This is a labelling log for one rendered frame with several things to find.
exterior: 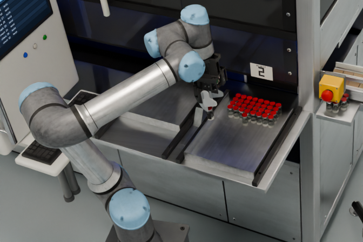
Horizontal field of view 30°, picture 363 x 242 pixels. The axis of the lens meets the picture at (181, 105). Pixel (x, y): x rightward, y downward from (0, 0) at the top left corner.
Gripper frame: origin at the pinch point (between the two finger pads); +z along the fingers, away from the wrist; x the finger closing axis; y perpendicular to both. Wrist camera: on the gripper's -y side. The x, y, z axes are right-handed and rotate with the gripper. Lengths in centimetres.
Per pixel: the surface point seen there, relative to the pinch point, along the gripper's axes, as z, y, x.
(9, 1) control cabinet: -25, -77, 7
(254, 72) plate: 12.3, 0.3, 34.4
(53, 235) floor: 107, -105, 4
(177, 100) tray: 23.4, -28.2, 24.5
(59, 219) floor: 107, -108, 13
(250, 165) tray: 25.7, 10.8, 2.6
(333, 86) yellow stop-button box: 12.2, 29.7, 33.2
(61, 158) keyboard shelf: 29, -60, -12
